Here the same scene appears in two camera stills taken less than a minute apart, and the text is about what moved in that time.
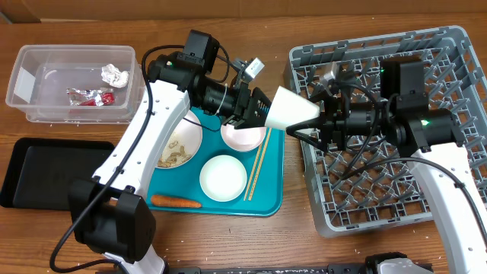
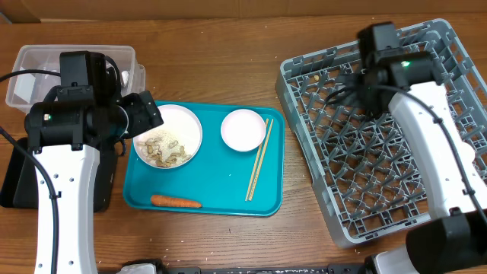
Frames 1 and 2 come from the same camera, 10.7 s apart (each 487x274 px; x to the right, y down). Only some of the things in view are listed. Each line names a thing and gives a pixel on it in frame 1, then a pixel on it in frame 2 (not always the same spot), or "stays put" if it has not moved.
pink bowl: x=243 y=139 stays put
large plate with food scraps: x=182 y=143 stays put
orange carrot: x=173 y=202 stays put
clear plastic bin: x=77 y=83 stays put
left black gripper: x=242 y=104 to x=144 y=113
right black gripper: x=335 y=115 to x=354 y=94
